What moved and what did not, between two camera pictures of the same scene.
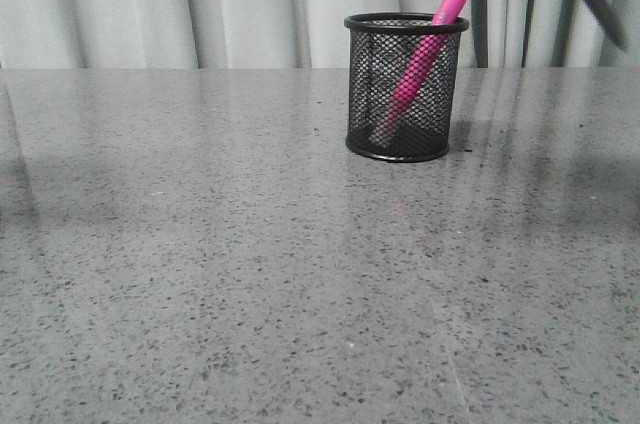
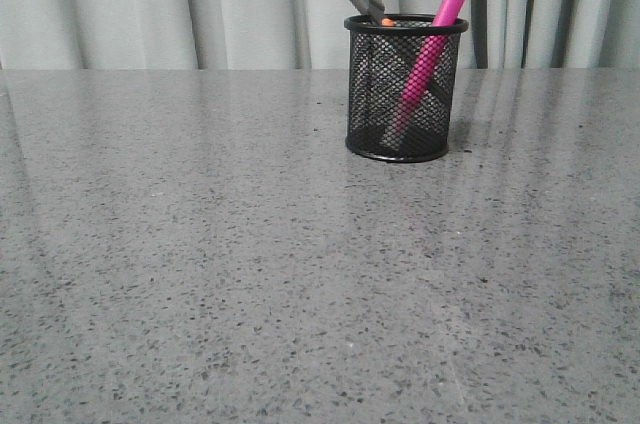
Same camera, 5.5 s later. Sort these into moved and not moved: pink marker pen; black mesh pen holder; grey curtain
Moved: pink marker pen
Not moved: black mesh pen holder; grey curtain
